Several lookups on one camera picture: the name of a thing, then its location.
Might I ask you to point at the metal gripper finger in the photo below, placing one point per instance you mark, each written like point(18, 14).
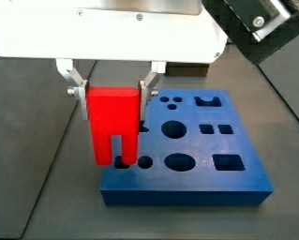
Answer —
point(77, 84)
point(147, 88)

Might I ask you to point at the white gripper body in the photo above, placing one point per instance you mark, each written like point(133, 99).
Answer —
point(133, 30)

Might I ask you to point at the red square-circle object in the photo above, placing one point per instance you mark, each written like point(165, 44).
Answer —
point(113, 117)

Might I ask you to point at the black curved fixture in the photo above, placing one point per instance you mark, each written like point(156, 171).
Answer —
point(185, 69)

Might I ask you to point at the blue shape-sorting block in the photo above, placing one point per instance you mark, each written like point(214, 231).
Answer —
point(196, 160)

